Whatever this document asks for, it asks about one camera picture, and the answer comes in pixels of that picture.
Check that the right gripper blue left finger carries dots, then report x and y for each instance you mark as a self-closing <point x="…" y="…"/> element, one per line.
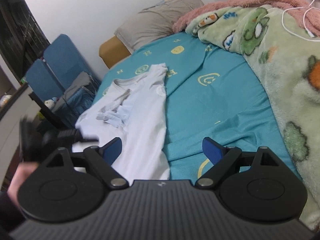
<point x="100" y="160"/>

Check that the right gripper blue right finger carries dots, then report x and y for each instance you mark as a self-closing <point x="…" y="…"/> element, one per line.
<point x="225" y="162"/>

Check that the white t-shirt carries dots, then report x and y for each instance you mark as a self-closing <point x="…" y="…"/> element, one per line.
<point x="133" y="110"/>

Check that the blue folding chair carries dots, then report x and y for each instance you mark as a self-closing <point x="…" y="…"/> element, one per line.
<point x="53" y="73"/>

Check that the person's left hand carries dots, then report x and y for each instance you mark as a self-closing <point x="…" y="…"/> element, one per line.
<point x="24" y="170"/>

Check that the white black-edged desk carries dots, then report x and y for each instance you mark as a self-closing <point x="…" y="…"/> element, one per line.
<point x="20" y="105"/>

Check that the small plush toy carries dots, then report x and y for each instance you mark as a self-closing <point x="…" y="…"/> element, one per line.
<point x="50" y="103"/>

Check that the teal patterned bed sheet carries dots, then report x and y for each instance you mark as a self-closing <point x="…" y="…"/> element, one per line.
<point x="210" y="93"/>

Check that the grey cloth on chair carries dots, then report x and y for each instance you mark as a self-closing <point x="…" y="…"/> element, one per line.
<point x="83" y="79"/>

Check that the dark window grille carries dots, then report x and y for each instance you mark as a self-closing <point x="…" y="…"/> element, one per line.
<point x="22" y="40"/>

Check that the yellow headboard cushion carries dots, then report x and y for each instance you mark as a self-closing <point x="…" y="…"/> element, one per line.
<point x="113" y="51"/>

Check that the green cartoon fleece blanket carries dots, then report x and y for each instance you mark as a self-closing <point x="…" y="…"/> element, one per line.
<point x="286" y="61"/>

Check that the grey pillow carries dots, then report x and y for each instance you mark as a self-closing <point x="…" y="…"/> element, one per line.
<point x="153" y="23"/>

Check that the pink fluffy blanket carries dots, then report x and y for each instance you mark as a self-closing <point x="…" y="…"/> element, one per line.
<point x="297" y="9"/>

